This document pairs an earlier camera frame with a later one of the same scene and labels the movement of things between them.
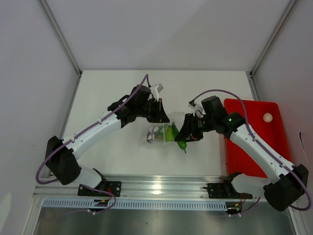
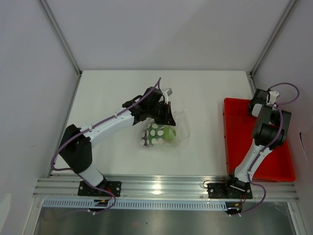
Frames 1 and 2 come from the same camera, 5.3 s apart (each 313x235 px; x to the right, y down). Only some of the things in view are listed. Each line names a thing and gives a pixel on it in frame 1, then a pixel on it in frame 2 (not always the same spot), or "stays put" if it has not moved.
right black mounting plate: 225,190 stays put
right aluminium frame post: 271,38 stays put
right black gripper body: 206,124 to 269,105
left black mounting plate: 114,187 stays put
